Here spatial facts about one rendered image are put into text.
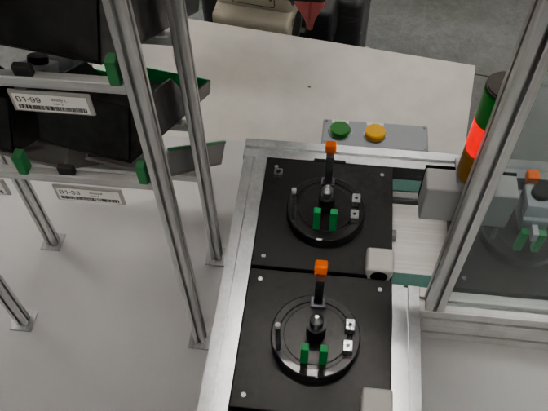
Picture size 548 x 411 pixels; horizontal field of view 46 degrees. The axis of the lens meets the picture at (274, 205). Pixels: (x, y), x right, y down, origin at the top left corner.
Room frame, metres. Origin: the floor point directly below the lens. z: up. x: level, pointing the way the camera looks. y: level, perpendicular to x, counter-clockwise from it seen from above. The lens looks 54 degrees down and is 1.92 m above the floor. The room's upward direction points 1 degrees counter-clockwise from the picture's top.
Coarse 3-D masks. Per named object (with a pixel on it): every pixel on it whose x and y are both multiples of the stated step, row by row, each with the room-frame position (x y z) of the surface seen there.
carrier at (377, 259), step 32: (288, 160) 0.80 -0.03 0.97; (288, 192) 0.72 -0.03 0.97; (320, 192) 0.68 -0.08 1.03; (352, 192) 0.70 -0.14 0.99; (384, 192) 0.72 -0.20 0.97; (288, 224) 0.65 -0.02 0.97; (320, 224) 0.63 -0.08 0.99; (352, 224) 0.63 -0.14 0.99; (384, 224) 0.64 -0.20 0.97; (256, 256) 0.59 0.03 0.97; (288, 256) 0.58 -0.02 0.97; (320, 256) 0.58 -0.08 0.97; (352, 256) 0.58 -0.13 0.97; (384, 256) 0.57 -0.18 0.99
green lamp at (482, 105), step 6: (486, 90) 0.52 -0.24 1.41; (486, 96) 0.52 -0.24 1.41; (480, 102) 0.53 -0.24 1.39; (486, 102) 0.52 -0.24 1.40; (492, 102) 0.51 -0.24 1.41; (480, 108) 0.52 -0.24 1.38; (486, 108) 0.51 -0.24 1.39; (492, 108) 0.51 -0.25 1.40; (480, 114) 0.52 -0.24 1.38; (486, 114) 0.51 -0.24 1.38; (480, 120) 0.51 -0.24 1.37; (486, 120) 0.51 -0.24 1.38; (480, 126) 0.51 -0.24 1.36
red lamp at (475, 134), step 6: (474, 120) 0.53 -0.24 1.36; (474, 126) 0.52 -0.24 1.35; (474, 132) 0.52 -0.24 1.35; (480, 132) 0.51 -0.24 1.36; (468, 138) 0.53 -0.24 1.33; (474, 138) 0.52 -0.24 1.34; (480, 138) 0.51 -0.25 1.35; (468, 144) 0.52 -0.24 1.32; (474, 144) 0.51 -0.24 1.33; (468, 150) 0.52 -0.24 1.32; (474, 150) 0.51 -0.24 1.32; (474, 156) 0.51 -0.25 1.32
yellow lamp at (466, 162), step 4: (464, 148) 0.53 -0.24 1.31; (464, 152) 0.52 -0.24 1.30; (464, 156) 0.52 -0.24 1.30; (468, 156) 0.51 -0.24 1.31; (460, 160) 0.53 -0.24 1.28; (464, 160) 0.52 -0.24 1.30; (468, 160) 0.51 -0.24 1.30; (472, 160) 0.51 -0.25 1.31; (460, 164) 0.52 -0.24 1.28; (464, 164) 0.52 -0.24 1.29; (468, 164) 0.51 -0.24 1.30; (472, 164) 0.51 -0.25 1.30; (460, 168) 0.52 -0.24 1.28; (464, 168) 0.51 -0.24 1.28; (468, 168) 0.51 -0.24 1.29; (460, 172) 0.52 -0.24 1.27; (464, 172) 0.51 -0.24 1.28; (468, 172) 0.51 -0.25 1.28; (460, 176) 0.52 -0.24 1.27; (464, 176) 0.51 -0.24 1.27; (464, 180) 0.51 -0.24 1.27
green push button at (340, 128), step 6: (330, 126) 0.88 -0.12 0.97; (336, 126) 0.88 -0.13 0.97; (342, 126) 0.88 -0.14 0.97; (348, 126) 0.88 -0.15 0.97; (330, 132) 0.87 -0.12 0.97; (336, 132) 0.87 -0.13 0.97; (342, 132) 0.87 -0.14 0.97; (348, 132) 0.87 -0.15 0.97; (336, 138) 0.86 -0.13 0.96; (342, 138) 0.86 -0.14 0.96
